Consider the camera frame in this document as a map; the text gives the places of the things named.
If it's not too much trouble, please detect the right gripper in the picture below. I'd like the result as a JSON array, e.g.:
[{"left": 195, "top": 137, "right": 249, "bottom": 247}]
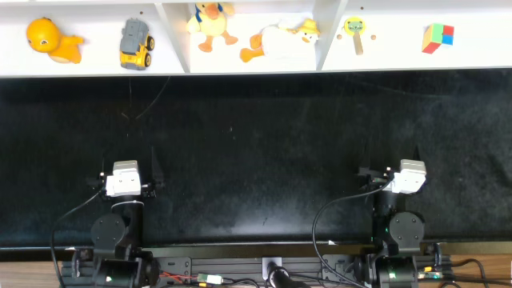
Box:
[{"left": 357, "top": 141, "right": 422, "bottom": 190}]

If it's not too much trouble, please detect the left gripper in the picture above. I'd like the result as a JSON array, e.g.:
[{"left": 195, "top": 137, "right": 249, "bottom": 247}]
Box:
[{"left": 86, "top": 145, "right": 166, "bottom": 202}]

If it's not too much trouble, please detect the many-coloured puzzle cube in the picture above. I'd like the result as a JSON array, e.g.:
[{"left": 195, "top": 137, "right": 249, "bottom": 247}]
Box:
[{"left": 421, "top": 22, "right": 456, "bottom": 55}]

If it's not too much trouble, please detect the grey and yellow toy truck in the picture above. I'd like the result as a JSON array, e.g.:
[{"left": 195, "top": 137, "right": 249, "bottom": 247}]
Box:
[{"left": 118, "top": 17, "right": 156, "bottom": 72}]

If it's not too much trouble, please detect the yellow rattle drum toy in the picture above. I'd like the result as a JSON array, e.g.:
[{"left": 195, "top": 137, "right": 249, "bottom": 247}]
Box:
[{"left": 335, "top": 16, "right": 378, "bottom": 57}]

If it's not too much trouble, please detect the yellow rubber duck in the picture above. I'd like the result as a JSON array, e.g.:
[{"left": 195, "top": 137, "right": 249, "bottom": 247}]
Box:
[{"left": 26, "top": 16, "right": 86, "bottom": 65}]

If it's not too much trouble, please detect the white shelf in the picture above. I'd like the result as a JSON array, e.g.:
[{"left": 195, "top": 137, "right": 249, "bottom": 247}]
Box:
[{"left": 0, "top": 0, "right": 512, "bottom": 78}]

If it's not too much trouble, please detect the white plush duck with hat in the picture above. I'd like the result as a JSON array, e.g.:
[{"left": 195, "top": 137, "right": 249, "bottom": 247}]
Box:
[{"left": 239, "top": 18, "right": 322, "bottom": 64}]

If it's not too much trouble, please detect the yellow plush duck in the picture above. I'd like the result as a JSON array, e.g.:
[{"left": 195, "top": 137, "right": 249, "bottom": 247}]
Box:
[{"left": 186, "top": 2, "right": 240, "bottom": 54}]

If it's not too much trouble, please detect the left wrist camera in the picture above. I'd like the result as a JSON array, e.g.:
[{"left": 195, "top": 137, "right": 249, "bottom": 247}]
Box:
[{"left": 104, "top": 159, "right": 142, "bottom": 198}]

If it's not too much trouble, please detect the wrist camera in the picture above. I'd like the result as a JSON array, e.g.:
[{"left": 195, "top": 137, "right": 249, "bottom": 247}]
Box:
[
  {"left": 393, "top": 158, "right": 428, "bottom": 195},
  {"left": 104, "top": 159, "right": 142, "bottom": 198}
]

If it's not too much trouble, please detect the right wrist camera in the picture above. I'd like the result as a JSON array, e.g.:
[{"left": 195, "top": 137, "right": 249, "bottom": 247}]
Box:
[{"left": 393, "top": 158, "right": 428, "bottom": 195}]

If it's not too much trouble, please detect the mounting rail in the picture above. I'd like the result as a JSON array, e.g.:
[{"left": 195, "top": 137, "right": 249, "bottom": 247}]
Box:
[{"left": 59, "top": 254, "right": 455, "bottom": 288}]

